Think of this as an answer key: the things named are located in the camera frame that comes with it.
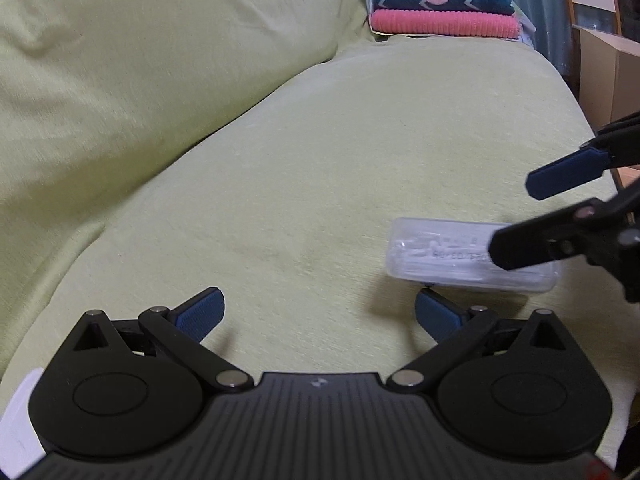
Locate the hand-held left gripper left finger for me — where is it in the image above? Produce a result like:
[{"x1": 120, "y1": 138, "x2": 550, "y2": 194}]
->
[{"x1": 70, "y1": 287, "x2": 256, "y2": 388}]

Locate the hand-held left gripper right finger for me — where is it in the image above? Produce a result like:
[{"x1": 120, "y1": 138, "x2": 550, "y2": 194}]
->
[{"x1": 387, "y1": 288, "x2": 576, "y2": 386}]

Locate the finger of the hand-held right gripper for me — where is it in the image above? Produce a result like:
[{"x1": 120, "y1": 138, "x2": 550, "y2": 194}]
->
[
  {"x1": 529, "y1": 115, "x2": 640, "y2": 198},
  {"x1": 489, "y1": 187, "x2": 640, "y2": 303}
]

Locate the clear plastic case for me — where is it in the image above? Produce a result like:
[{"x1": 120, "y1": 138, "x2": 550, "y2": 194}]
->
[{"x1": 386, "y1": 216, "x2": 560, "y2": 295}]

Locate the white plastic lid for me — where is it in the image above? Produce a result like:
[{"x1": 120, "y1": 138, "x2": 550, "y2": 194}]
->
[{"x1": 0, "y1": 367, "x2": 46, "y2": 461}]

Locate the beige cabinet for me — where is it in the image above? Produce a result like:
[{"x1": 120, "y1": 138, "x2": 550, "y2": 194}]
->
[{"x1": 572, "y1": 25, "x2": 640, "y2": 131}]

